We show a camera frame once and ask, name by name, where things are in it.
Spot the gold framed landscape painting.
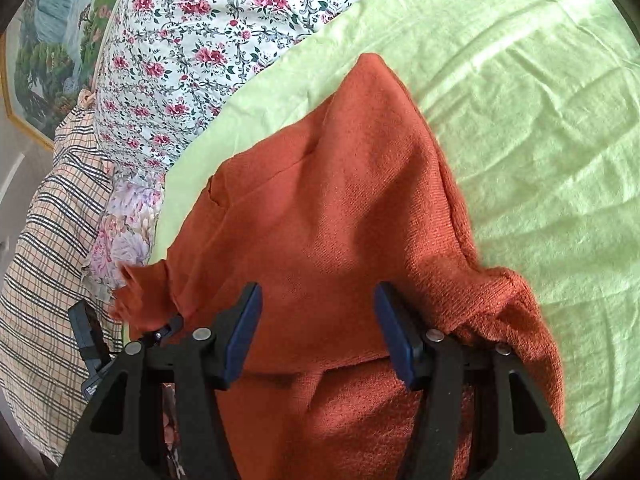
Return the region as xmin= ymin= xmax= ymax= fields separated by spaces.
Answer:
xmin=1 ymin=0 xmax=117 ymax=148

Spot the white floral rose duvet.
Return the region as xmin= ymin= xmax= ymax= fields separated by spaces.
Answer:
xmin=96 ymin=0 xmax=358 ymax=184

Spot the rust orange knit sweater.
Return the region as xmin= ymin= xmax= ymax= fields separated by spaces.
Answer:
xmin=113 ymin=54 xmax=564 ymax=479

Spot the beige plaid pillow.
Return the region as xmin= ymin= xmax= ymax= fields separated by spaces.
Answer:
xmin=1 ymin=93 xmax=122 ymax=463

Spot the light green bed sheet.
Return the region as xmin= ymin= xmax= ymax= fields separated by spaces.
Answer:
xmin=153 ymin=0 xmax=639 ymax=479

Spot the lilac floral pillowcase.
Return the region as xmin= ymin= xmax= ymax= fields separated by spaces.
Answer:
xmin=82 ymin=176 xmax=165 ymax=302

